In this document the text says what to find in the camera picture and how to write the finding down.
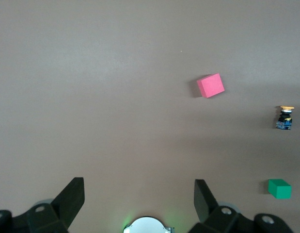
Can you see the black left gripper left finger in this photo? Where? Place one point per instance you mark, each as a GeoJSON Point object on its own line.
{"type": "Point", "coordinates": [43, 218]}

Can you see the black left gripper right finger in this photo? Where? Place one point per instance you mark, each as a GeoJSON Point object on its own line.
{"type": "Point", "coordinates": [225, 221]}

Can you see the green foam cube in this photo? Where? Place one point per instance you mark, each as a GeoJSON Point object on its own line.
{"type": "Point", "coordinates": [280, 190]}

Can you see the brown table mat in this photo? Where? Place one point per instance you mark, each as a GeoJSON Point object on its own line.
{"type": "Point", "coordinates": [91, 97]}

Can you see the pink foam cube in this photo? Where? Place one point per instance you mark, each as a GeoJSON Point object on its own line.
{"type": "Point", "coordinates": [211, 85]}

